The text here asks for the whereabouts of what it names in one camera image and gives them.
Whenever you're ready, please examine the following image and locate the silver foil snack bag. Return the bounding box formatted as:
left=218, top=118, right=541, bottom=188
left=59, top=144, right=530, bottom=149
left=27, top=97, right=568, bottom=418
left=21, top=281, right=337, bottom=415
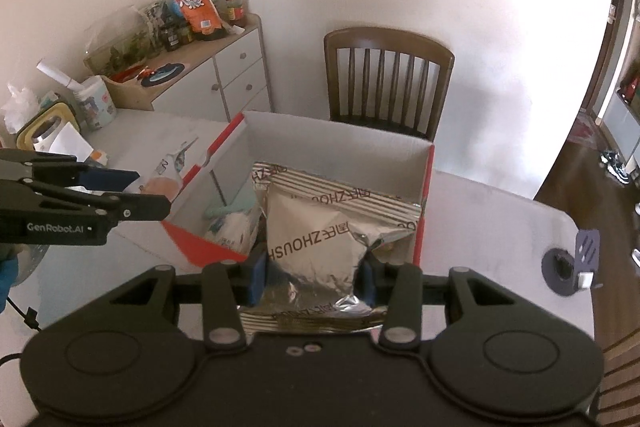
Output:
left=241, top=161, right=422, bottom=333

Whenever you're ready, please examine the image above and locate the mint green tube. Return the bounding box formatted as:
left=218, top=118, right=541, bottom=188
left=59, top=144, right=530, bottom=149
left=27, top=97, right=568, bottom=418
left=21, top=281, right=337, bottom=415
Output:
left=203, top=180, right=258, bottom=220

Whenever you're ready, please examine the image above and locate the white chicken sausage pouch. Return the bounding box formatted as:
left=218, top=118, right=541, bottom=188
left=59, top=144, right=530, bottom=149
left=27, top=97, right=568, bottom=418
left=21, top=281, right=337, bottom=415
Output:
left=134, top=135, right=198, bottom=202

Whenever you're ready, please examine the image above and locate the white navy Health package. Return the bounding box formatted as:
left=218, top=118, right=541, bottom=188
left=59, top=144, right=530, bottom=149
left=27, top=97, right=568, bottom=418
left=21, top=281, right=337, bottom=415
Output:
left=204, top=211, right=259, bottom=256

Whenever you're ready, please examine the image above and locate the blue gloved hand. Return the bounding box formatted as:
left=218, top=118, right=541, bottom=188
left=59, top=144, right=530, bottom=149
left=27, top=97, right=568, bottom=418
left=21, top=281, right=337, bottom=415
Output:
left=0, top=244, right=18, bottom=312

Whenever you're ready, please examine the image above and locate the red cardboard box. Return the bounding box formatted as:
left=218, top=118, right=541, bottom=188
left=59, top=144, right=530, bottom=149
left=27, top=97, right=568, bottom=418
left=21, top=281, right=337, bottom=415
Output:
left=162, top=112, right=435, bottom=267

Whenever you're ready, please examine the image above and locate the white drawer sideboard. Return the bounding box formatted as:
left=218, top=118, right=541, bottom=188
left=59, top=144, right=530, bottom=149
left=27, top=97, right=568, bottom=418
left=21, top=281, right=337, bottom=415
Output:
left=106, top=14, right=273, bottom=122

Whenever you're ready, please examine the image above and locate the far wooden chair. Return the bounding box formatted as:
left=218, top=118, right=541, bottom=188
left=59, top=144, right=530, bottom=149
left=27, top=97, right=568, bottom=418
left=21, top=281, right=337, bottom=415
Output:
left=323, top=26, right=454, bottom=142

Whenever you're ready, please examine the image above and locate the orange snack bag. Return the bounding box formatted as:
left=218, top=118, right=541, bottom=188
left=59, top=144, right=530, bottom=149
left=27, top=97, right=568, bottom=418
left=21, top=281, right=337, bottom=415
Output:
left=175, top=0, right=227, bottom=40

